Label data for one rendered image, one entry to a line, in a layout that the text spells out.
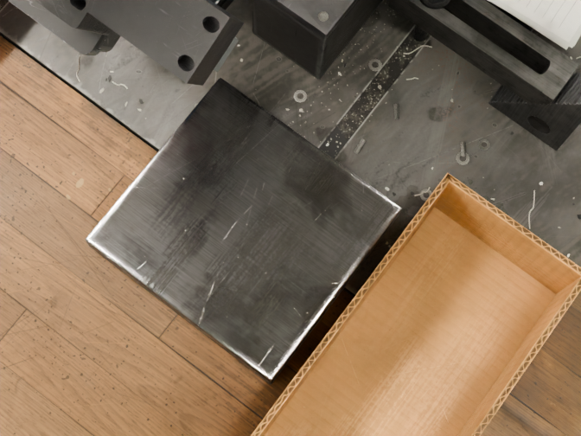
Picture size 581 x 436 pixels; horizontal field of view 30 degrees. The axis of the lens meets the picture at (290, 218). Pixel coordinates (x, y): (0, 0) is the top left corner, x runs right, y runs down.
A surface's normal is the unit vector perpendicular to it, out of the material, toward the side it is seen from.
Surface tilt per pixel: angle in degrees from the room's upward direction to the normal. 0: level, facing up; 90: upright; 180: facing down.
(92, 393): 0
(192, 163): 0
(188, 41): 24
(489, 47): 0
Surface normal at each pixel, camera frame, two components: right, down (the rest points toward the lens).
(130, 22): -0.19, 0.08
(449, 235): 0.04, -0.25
